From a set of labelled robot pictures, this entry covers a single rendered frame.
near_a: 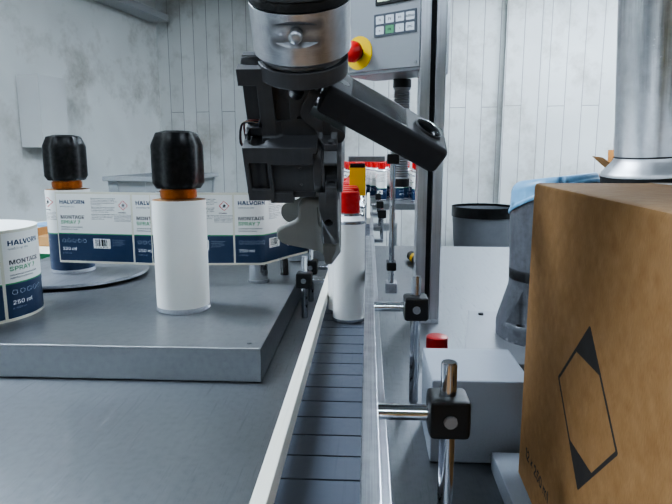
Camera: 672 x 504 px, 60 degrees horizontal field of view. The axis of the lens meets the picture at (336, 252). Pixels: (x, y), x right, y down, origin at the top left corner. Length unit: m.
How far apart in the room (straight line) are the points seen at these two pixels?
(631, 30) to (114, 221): 0.96
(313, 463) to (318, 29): 0.35
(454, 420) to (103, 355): 0.57
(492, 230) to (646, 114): 4.21
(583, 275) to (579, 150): 5.23
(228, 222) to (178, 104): 5.19
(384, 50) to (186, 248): 0.50
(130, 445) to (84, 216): 0.69
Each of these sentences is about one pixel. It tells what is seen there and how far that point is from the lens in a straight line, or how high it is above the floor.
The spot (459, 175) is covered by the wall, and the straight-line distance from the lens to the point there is 5.58.
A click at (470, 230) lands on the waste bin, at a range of 4.95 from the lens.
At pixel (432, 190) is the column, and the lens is 1.07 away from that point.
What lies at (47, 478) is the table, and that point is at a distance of 0.68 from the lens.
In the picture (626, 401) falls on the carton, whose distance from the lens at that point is 0.35.
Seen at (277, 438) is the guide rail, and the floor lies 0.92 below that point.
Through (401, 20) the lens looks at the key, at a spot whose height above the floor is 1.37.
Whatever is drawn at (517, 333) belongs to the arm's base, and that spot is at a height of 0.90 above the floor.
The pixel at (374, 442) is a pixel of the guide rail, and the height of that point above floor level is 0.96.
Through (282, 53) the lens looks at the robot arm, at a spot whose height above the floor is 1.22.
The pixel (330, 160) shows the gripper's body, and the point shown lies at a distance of 0.48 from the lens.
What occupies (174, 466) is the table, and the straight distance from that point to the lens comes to 0.66.
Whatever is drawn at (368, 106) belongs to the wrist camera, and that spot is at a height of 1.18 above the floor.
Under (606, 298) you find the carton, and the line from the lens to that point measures 0.37.
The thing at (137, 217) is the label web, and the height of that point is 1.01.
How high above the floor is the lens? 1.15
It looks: 10 degrees down
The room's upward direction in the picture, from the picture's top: straight up
